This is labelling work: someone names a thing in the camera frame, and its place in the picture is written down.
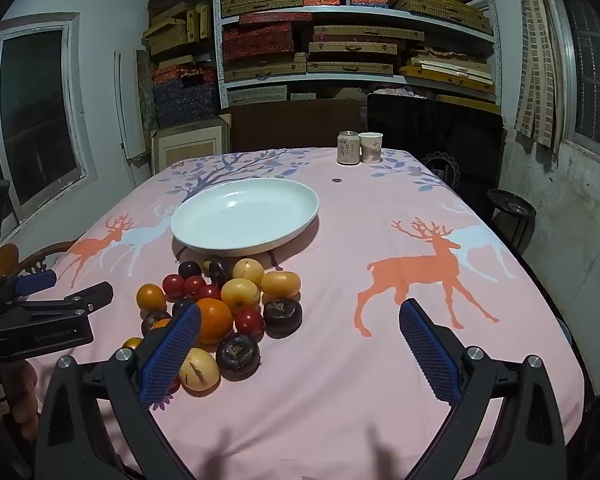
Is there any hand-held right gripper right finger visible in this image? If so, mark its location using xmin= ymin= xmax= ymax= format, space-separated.
xmin=398 ymin=297 xmax=567 ymax=480

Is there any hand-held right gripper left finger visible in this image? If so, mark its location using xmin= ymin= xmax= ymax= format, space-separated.
xmin=34 ymin=301 xmax=203 ymax=480

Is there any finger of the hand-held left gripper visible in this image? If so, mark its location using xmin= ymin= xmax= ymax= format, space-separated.
xmin=0 ymin=281 xmax=115 ymax=318
xmin=0 ymin=269 xmax=58 ymax=306

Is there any cracked pale yellow plum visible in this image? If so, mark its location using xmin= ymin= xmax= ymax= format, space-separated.
xmin=179 ymin=347 xmax=221 ymax=393

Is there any large dark purple fruit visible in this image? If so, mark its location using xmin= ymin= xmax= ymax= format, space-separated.
xmin=140 ymin=309 xmax=172 ymax=338

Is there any dark purple round fruit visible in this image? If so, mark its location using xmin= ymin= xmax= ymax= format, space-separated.
xmin=209 ymin=257 xmax=234 ymax=287

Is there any golden yellow plum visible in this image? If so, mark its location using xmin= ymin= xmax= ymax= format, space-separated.
xmin=260 ymin=271 xmax=302 ymax=301

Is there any white plate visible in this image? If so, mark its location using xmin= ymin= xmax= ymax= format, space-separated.
xmin=170 ymin=178 xmax=321 ymax=257

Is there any person's left hand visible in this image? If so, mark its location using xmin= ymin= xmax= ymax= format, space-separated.
xmin=7 ymin=360 xmax=43 ymax=441

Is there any carved wooden chair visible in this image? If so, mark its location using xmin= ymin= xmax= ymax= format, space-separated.
xmin=0 ymin=240 xmax=76 ymax=281

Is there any pink deer print tablecloth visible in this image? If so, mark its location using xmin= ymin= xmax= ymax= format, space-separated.
xmin=0 ymin=147 xmax=588 ymax=480

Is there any white framed window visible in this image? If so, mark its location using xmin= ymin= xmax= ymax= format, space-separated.
xmin=0 ymin=12 xmax=100 ymax=228

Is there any white narrow board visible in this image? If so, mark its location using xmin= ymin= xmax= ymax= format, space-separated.
xmin=114 ymin=50 xmax=151 ymax=188

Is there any grey marbled slab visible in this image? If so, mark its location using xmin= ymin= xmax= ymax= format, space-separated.
xmin=136 ymin=50 xmax=159 ymax=131

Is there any printed paper cup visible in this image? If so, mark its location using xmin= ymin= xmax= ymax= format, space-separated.
xmin=358 ymin=132 xmax=384 ymax=163

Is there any stack of blue patterned boxes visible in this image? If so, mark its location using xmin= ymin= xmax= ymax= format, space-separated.
xmin=151 ymin=62 xmax=222 ymax=130

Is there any beige drink can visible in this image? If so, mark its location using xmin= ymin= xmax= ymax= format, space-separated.
xmin=337 ymin=130 xmax=361 ymax=166

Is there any black flat panel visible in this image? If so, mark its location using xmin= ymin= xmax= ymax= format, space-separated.
xmin=366 ymin=92 xmax=507 ymax=201

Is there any dark brown board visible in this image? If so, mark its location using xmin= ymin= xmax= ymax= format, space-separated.
xmin=228 ymin=98 xmax=370 ymax=153

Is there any grey woven case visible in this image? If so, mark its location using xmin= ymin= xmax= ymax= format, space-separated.
xmin=226 ymin=85 xmax=288 ymax=107

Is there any pile of brown tan boxes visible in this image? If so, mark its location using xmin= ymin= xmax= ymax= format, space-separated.
xmin=141 ymin=0 xmax=217 ymax=66

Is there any white metal shelf rack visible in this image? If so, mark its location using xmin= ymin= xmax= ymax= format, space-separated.
xmin=214 ymin=0 xmax=501 ymax=111

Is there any pile of yellow flat boxes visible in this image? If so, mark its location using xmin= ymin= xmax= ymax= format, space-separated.
xmin=399 ymin=46 xmax=497 ymax=95

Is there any stack of red patterned boxes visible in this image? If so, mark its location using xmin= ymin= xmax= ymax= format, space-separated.
xmin=222 ymin=11 xmax=315 ymax=82

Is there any beige checked curtain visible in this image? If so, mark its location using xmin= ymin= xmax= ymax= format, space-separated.
xmin=514 ymin=0 xmax=562 ymax=150

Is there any stack of tan woven cases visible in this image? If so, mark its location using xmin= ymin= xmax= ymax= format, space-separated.
xmin=223 ymin=24 xmax=427 ymax=82

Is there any window with metal grille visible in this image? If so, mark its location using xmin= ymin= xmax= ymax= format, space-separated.
xmin=542 ymin=0 xmax=600 ymax=161

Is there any stack of yellow flat boxes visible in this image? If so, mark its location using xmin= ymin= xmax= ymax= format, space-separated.
xmin=386 ymin=0 xmax=493 ymax=37

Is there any wooden picture frame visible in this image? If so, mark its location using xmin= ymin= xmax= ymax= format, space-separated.
xmin=150 ymin=113 xmax=232 ymax=172

